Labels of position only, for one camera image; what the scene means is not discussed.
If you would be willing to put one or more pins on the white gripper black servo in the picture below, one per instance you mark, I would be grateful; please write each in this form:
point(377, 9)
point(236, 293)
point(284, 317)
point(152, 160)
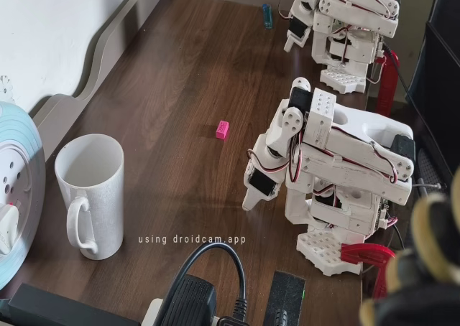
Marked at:
point(259, 185)

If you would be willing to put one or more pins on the white handle black servo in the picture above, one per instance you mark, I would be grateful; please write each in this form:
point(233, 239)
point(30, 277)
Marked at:
point(295, 31)

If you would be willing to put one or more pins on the small red object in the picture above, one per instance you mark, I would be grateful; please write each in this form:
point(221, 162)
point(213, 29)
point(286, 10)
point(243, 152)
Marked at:
point(222, 130)

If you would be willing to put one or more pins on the white robot arm with slotted wrist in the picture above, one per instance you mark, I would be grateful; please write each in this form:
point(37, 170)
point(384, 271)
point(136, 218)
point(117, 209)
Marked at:
point(359, 153)

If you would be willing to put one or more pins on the blue lighter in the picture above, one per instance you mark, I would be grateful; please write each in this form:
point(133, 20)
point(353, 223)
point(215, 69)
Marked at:
point(267, 15)

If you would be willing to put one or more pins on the red clamp standing upright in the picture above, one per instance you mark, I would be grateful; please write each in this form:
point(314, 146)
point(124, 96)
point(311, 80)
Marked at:
point(388, 85)

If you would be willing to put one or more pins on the black box with green light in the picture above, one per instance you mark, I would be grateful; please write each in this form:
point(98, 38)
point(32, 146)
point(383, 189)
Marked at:
point(285, 297)

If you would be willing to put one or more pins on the black power adapter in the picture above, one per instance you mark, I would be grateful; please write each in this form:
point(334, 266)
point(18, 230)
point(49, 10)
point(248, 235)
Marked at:
point(190, 301)

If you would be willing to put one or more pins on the red clamp with wide jaws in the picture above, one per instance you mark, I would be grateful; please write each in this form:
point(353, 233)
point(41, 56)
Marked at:
point(366, 254)

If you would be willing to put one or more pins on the white ceramic mug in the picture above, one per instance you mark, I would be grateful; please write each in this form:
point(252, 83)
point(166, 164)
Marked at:
point(93, 196)

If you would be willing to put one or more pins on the white power strip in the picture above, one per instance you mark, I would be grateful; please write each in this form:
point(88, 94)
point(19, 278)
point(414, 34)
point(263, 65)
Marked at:
point(152, 309)

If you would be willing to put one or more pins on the black flat panel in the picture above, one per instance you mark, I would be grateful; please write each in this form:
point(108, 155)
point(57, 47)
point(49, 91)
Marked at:
point(443, 89)

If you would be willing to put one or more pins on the black mesh chair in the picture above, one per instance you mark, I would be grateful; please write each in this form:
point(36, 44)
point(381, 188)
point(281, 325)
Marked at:
point(429, 171)

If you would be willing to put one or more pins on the grey wavy furniture edge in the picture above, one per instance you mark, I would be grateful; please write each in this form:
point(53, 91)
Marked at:
point(108, 42)

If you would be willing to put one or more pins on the black and yellow gloved object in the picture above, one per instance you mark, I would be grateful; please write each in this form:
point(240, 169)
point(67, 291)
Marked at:
point(427, 232)

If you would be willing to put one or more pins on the black flat bar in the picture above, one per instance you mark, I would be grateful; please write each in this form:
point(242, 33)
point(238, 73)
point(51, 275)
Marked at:
point(54, 309)

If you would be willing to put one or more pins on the white flower decoration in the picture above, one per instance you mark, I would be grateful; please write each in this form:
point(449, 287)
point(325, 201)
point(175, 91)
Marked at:
point(5, 87)

